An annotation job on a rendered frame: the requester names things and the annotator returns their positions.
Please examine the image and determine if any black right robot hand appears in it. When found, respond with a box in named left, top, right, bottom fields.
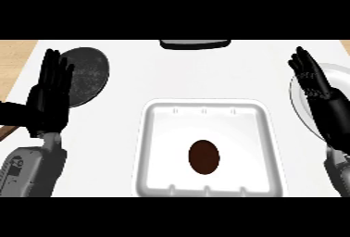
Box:
left=286, top=45, right=350, bottom=148

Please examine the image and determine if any white plastic tray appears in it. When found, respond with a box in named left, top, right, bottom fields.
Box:
left=131, top=98, right=287, bottom=198

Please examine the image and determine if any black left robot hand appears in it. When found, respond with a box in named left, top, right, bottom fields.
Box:
left=0, top=48, right=76, bottom=139

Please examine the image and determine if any dark grey appliance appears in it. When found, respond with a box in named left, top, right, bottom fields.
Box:
left=157, top=40, right=231, bottom=51

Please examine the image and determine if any dark grey round pan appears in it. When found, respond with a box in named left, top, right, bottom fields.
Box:
left=59, top=46, right=110, bottom=108

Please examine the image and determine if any white round plate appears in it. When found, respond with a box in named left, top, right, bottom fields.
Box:
left=287, top=62, right=350, bottom=143

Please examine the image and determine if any dark brown cupcake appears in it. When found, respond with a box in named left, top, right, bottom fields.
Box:
left=187, top=139, right=221, bottom=176

